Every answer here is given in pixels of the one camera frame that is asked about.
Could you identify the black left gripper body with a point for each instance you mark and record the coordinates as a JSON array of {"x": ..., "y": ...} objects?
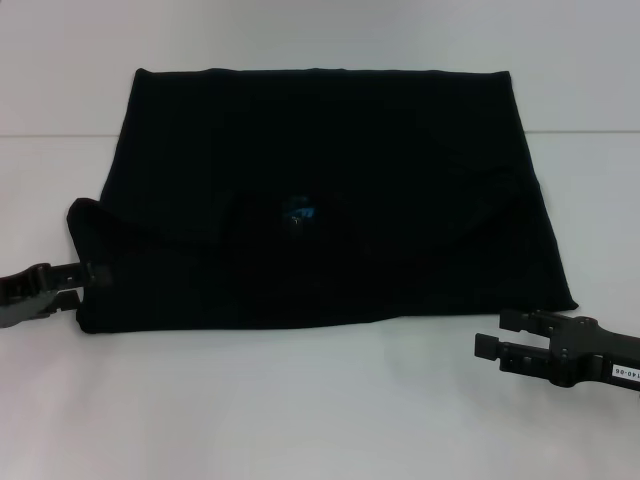
[{"x": 22, "y": 297}]

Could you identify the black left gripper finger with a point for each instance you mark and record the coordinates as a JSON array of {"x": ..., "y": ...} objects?
[
  {"x": 65, "y": 300},
  {"x": 100, "y": 275}
]

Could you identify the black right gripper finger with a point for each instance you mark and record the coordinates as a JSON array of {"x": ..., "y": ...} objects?
[
  {"x": 505, "y": 352},
  {"x": 520, "y": 321}
]

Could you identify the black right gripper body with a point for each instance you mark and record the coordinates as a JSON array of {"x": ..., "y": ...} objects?
[{"x": 590, "y": 355}]

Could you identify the black shirt with FREE print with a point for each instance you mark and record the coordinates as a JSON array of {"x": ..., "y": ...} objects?
[{"x": 320, "y": 200}]

